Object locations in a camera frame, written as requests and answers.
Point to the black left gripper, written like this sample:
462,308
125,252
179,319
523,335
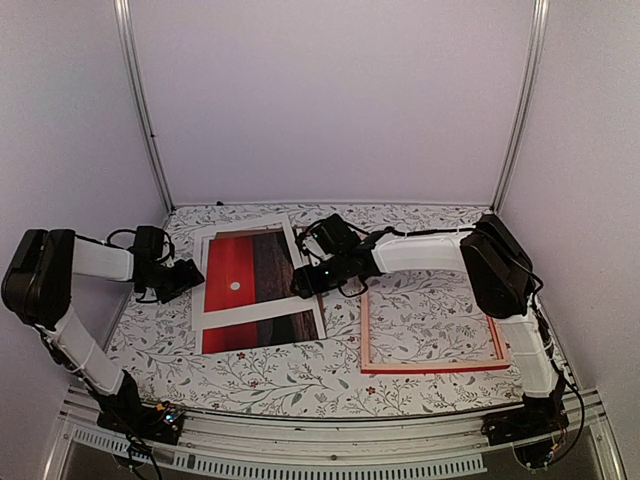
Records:
188,277

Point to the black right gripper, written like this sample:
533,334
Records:
309,286

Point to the red grey photo print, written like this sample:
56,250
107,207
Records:
270,251

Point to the red wooden picture frame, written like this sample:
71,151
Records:
499,361

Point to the brown backing board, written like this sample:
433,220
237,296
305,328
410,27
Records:
299,236

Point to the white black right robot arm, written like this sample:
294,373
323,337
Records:
500,273

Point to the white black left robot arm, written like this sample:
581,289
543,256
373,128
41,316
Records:
37,288

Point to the floral patterned table mat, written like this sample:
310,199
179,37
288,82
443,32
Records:
416,316

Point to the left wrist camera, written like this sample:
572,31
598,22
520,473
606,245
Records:
170,255

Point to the aluminium front rail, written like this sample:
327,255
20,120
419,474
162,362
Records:
234,446

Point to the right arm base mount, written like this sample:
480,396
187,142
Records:
537,417

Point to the left aluminium corner post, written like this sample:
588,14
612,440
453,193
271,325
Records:
126,34

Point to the aluminium corner post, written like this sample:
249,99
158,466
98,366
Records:
533,58
126,34

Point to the right aluminium corner post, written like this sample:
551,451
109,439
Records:
533,58

